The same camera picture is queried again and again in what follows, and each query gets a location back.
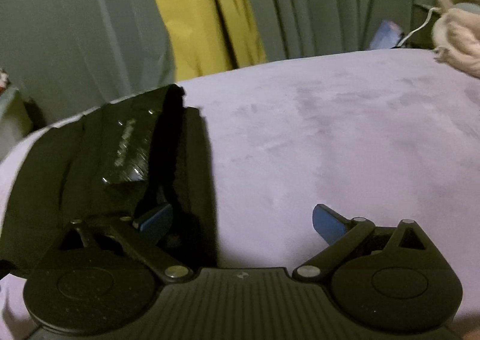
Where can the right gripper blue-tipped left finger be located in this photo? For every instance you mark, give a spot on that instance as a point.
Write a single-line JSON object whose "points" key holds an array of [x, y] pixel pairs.
{"points": [[147, 236]]}

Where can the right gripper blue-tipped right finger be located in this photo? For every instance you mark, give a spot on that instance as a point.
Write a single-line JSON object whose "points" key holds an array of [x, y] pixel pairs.
{"points": [[347, 239]]}

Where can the black pants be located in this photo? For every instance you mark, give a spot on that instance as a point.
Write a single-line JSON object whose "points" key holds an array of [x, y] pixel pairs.
{"points": [[126, 159]]}

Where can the lavender bed blanket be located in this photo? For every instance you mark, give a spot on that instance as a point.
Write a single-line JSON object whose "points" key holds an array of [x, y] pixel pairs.
{"points": [[391, 135]]}

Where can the small pink white figurine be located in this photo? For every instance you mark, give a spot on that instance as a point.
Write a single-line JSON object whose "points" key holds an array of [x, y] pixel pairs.
{"points": [[4, 80]]}

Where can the blue white box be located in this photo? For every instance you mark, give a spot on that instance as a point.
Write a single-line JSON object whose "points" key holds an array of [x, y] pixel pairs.
{"points": [[387, 36]]}

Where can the grey-green curtain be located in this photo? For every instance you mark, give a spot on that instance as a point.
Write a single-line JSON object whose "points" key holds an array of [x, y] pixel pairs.
{"points": [[71, 55]]}

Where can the beige plush toy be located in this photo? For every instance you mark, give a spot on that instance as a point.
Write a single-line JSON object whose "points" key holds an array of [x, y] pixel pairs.
{"points": [[455, 35]]}

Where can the yellow curtain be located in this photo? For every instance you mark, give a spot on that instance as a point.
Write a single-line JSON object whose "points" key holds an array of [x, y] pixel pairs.
{"points": [[211, 36]]}

